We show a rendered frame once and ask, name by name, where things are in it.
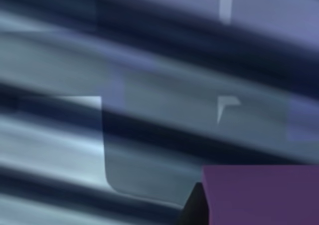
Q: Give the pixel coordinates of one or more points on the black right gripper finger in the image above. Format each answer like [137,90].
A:
[195,206]

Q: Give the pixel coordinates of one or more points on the purple block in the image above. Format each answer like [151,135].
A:
[261,197]

